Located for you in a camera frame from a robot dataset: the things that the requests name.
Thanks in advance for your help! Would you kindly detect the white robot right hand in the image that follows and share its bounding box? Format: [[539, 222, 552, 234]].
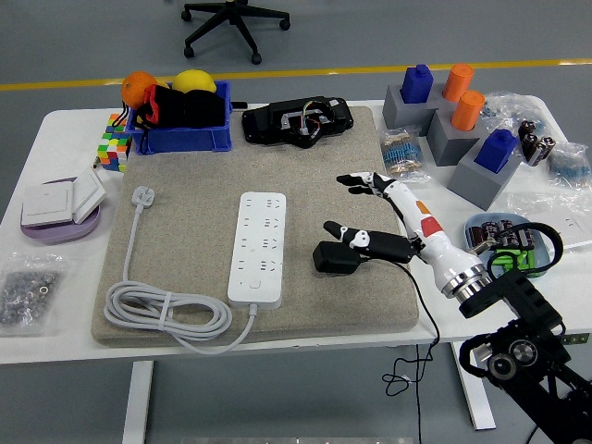
[[322, 170, 486, 290]]

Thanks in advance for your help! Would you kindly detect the black plug adapter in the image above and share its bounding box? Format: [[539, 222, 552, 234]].
[[312, 240, 364, 275]]

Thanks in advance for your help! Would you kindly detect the white power strip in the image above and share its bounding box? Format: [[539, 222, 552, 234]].
[[227, 191, 287, 310]]

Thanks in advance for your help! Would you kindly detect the thin black plug cord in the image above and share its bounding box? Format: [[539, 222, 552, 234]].
[[358, 258, 441, 444]]

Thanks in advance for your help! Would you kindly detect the grey holder block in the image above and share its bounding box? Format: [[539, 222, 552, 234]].
[[382, 82, 459, 138], [425, 108, 489, 167], [447, 138, 524, 212]]

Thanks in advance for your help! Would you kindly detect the large clear plastic bag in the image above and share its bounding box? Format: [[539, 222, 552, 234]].
[[506, 189, 592, 254]]

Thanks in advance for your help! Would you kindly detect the blue bottle-shaped block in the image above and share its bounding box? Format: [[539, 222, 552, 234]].
[[400, 63, 435, 105], [475, 128, 519, 175]]

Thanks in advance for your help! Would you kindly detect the light blue dish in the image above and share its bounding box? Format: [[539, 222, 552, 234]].
[[464, 211, 552, 282]]

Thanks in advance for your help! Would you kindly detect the orange cylinder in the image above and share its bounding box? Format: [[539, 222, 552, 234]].
[[450, 89, 487, 132], [442, 63, 475, 103]]

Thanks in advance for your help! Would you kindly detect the clear bag of black capacitors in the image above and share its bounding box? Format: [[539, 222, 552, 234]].
[[516, 118, 558, 167]]

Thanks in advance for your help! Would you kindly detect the white table leg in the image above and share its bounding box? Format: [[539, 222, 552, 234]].
[[450, 342, 497, 431], [121, 360, 154, 444]]

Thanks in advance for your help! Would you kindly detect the black opened electronic device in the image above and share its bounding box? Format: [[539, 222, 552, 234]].
[[240, 95, 355, 150]]

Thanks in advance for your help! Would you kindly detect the grey-brown mat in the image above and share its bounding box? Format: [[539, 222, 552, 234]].
[[91, 105, 420, 348]]

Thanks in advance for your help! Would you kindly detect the blue plastic bin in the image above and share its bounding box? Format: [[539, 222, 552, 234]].
[[125, 80, 234, 155]]

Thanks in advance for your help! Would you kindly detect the black and red pouch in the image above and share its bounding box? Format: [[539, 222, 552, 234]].
[[110, 84, 228, 156]]

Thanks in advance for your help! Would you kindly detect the yellow lemon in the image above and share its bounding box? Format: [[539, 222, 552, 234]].
[[172, 68, 217, 95]]

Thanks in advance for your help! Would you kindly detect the black office chair base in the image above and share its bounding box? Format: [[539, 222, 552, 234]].
[[179, 0, 291, 65]]

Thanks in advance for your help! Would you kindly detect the orange fruit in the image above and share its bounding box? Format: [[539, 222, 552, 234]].
[[120, 70, 159, 110]]

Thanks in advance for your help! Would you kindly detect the colourful puzzle cube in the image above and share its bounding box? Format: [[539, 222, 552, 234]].
[[96, 112, 134, 173]]

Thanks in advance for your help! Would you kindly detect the purple oval stand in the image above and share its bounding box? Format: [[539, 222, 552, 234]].
[[19, 178, 102, 246]]

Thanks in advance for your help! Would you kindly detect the clear bag of metal nuts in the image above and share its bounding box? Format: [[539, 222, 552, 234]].
[[0, 252, 70, 337]]

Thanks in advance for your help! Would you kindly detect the white wall socket panel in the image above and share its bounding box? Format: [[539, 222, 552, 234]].
[[553, 215, 592, 253]]

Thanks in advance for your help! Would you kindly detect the grey power strip cable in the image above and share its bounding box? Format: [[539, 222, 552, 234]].
[[103, 184, 258, 356]]

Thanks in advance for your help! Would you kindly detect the white wall switch panel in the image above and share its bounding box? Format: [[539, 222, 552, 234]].
[[20, 179, 75, 228], [71, 166, 107, 226]]

